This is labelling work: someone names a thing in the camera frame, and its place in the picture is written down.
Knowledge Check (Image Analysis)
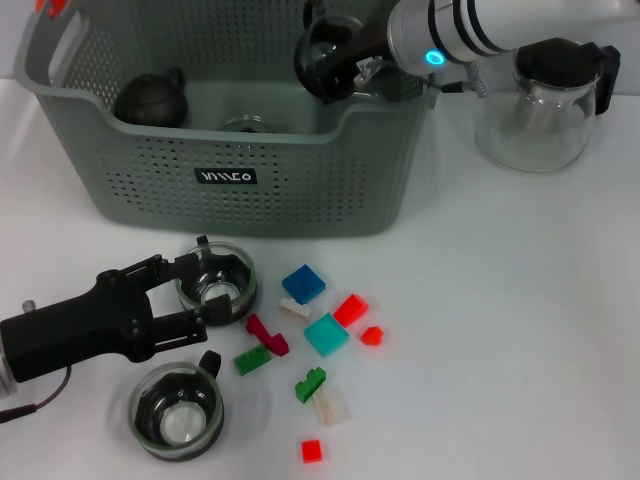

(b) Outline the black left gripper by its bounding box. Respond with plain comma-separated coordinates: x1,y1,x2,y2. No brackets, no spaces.
0,253,234,384

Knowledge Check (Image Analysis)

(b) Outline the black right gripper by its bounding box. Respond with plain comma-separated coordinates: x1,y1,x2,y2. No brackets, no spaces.
322,22,396,86

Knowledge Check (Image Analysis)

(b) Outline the glass teacup with black sleeve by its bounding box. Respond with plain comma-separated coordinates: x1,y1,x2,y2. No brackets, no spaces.
127,349,226,462
174,234,259,327
293,0,371,104
219,114,274,135

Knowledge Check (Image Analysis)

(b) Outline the grey-green perforated storage bin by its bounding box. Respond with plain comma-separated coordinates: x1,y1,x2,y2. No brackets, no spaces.
13,0,449,239

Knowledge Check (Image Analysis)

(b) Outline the green flat building brick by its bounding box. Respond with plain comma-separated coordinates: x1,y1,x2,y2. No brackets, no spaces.
232,344,272,376

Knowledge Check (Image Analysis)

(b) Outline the maroon stepped building brick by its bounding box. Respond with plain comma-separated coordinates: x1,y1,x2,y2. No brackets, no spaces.
244,313,290,357

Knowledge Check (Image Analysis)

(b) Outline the small white building brick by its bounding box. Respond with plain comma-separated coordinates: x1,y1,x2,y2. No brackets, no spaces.
277,297,312,321

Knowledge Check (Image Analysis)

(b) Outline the blue square building brick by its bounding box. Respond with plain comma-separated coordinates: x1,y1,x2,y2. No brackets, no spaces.
281,263,326,305

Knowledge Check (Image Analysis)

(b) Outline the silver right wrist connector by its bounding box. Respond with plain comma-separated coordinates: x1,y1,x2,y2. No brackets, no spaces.
439,62,489,99

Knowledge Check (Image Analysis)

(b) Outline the cyan square building brick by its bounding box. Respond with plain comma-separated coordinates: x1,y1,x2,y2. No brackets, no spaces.
303,312,351,358

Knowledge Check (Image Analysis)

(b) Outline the green stepped building brick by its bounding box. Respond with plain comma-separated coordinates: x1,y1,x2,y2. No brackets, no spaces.
293,366,327,404

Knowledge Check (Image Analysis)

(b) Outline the red rectangular building brick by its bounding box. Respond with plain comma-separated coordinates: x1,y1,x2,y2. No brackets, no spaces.
333,293,370,329

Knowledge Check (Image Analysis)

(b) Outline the translucent white building brick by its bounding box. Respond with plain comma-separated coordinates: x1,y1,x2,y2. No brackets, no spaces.
310,384,351,427

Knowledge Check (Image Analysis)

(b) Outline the glass teapot with black lid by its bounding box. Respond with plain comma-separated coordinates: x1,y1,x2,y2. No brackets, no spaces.
473,35,622,174

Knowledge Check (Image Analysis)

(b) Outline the dark clay teapot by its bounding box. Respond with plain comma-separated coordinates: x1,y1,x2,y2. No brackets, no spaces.
113,65,190,128

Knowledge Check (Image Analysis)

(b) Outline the translucent cable plug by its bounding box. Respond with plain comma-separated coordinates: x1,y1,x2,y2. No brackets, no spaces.
353,56,384,86

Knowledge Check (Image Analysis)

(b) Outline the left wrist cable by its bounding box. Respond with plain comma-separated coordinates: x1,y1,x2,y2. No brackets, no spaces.
0,366,75,425

